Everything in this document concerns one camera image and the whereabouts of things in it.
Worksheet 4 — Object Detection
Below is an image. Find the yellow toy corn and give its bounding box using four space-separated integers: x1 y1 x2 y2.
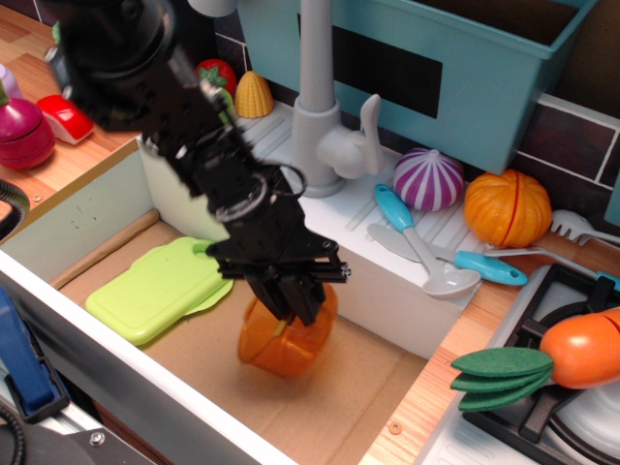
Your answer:
234 71 274 118

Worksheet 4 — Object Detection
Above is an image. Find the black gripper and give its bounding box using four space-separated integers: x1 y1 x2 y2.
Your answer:
207 193 351 326

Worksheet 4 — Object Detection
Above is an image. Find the grey spoon blue handle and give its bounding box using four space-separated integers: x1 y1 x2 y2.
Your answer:
374 184 481 300

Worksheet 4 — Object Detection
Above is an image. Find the red white toy slice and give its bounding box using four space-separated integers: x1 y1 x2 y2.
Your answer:
36 94 94 145

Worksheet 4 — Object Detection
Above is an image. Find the grey toy faucet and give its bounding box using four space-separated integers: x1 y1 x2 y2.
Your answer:
191 1 385 198

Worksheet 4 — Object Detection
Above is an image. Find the grey knife blue handle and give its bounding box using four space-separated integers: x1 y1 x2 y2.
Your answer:
367 224 528 287

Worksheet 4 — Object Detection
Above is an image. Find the green toy apple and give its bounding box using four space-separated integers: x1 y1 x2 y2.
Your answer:
219 88 235 123

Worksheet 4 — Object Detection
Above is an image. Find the orange transparent plastic pot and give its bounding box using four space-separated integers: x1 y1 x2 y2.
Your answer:
237 284 338 378

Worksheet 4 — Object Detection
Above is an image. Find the blue clamp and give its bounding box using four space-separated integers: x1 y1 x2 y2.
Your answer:
1 288 70 424

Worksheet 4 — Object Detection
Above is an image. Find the orange toy pumpkin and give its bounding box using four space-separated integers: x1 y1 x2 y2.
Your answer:
464 170 552 248

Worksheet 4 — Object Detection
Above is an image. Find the purple white striped onion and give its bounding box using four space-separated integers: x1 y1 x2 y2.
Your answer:
393 148 465 212

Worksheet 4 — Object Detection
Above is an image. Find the teal plastic bin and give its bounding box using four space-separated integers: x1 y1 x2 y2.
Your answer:
236 0 600 176

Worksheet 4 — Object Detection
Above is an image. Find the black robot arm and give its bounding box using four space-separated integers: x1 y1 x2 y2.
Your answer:
46 1 349 326

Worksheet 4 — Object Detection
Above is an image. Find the light green cutting board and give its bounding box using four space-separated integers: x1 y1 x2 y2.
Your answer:
85 236 233 346

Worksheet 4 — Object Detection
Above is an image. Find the black cable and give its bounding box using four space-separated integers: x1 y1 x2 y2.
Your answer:
0 404 25 465

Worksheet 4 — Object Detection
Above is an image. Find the orange toy carrot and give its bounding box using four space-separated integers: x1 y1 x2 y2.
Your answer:
450 308 619 412

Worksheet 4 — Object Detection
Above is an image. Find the black hose left edge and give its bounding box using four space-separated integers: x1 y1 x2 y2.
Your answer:
0 179 31 241

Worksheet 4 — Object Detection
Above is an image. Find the grey toy pasta server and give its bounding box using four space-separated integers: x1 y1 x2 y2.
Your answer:
483 209 619 258

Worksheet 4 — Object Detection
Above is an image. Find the magenta toy beet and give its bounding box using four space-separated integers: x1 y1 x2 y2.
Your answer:
1 84 55 171

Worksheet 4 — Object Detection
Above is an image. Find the red toy tomato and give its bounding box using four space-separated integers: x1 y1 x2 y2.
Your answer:
195 58 237 96

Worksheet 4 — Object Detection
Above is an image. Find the grey metal base plate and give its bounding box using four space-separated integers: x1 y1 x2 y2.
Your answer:
25 418 153 465

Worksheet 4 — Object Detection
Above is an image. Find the white toy sink unit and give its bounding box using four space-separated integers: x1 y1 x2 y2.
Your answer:
0 99 485 465

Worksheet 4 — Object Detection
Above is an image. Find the lavender toy piece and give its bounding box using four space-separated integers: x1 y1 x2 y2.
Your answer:
0 64 23 99

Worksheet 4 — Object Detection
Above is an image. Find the black stove burner grate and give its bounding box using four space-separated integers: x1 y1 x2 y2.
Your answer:
462 264 619 464

